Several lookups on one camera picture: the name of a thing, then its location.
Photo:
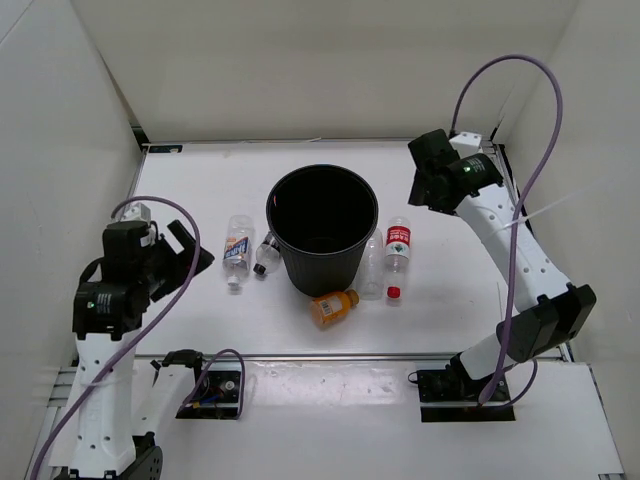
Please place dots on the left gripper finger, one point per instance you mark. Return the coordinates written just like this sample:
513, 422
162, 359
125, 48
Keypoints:
182, 235
186, 259

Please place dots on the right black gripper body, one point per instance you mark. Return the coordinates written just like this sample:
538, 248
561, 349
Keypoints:
422, 188

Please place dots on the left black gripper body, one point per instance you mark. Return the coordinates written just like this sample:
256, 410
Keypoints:
159, 269

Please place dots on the clear bottle blue label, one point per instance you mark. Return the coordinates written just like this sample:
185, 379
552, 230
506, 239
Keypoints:
237, 255

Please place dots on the clear bottle black cap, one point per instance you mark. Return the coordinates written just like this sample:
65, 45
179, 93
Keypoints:
268, 256

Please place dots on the clear bottle red label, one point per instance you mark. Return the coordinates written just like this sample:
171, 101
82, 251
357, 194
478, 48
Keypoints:
397, 256

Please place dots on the clear unlabelled plastic bottle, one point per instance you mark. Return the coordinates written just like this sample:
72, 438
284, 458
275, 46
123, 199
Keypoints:
370, 276

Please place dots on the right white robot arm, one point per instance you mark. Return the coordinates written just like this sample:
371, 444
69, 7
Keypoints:
454, 177

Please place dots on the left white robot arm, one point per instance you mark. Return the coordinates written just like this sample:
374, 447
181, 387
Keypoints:
111, 442

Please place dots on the black plastic bin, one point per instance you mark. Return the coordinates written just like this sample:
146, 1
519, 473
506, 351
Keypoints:
322, 217

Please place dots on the orange juice bottle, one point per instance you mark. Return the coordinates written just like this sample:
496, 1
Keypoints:
332, 308

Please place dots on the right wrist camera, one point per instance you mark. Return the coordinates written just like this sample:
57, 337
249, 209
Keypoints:
466, 144

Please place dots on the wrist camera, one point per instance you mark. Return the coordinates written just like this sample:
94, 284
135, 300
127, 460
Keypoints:
466, 144
136, 211

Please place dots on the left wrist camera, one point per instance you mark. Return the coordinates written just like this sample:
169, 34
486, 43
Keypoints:
136, 211

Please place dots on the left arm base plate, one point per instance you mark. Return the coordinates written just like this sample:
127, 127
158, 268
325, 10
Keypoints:
217, 399

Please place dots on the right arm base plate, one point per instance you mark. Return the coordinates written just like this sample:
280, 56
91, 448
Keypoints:
444, 400

